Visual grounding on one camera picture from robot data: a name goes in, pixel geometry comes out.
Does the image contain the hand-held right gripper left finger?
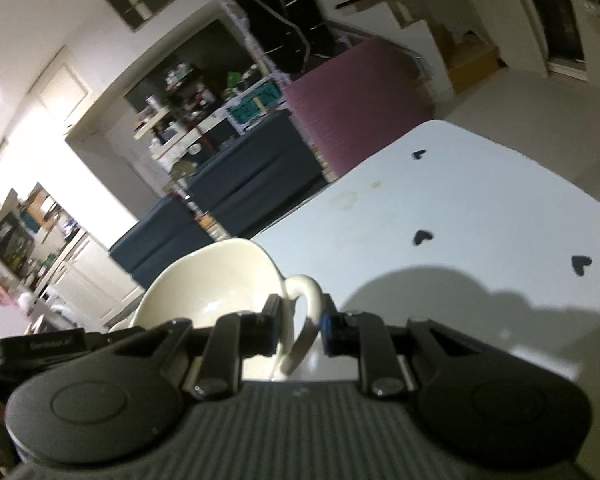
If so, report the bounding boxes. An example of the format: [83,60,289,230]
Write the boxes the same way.
[125,296,284,402]

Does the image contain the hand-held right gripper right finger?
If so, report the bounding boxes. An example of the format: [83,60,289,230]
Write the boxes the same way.
[321,296,481,401]

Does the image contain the cream bowl with handles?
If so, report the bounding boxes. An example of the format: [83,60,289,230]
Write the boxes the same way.
[107,239,326,377]

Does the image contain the white lower kitchen cabinets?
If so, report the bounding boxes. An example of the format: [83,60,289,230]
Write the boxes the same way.
[30,230,147,332]

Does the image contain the navy blue sofa seat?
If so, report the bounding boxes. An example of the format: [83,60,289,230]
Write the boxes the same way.
[109,194,217,291]
[184,109,327,242]

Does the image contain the pale blue heart-print tablecloth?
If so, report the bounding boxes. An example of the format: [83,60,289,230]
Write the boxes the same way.
[240,119,600,480]

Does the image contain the white shelf rack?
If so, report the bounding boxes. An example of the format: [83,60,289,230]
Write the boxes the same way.
[130,102,207,162]

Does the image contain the teal sign plate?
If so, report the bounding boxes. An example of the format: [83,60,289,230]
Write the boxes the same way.
[226,80,284,132]

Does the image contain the maroon sofa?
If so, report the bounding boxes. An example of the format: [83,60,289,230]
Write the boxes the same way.
[282,37,437,181]

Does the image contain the black vest with white trim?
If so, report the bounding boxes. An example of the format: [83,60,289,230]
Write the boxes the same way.
[232,0,342,75]

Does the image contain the white staircase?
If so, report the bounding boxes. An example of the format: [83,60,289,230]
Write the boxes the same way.
[314,0,501,107]

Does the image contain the white wall cabinet door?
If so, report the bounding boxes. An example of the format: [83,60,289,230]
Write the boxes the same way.
[27,62,91,131]

